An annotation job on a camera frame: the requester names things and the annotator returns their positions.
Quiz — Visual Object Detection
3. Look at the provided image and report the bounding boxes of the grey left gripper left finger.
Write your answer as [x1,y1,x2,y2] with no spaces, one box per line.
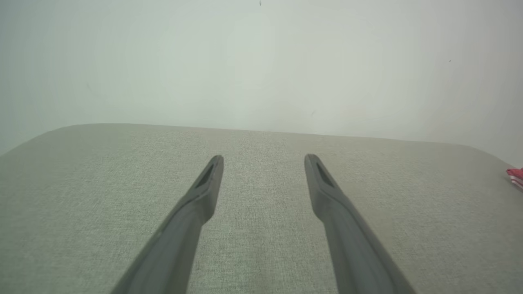
[111,155,225,294]

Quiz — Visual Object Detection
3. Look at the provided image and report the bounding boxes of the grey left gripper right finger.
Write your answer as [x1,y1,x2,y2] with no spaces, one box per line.
[304,154,416,294]

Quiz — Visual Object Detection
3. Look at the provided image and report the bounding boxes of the red white Bulls jersey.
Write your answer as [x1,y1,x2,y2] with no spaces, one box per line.
[505,167,523,191]

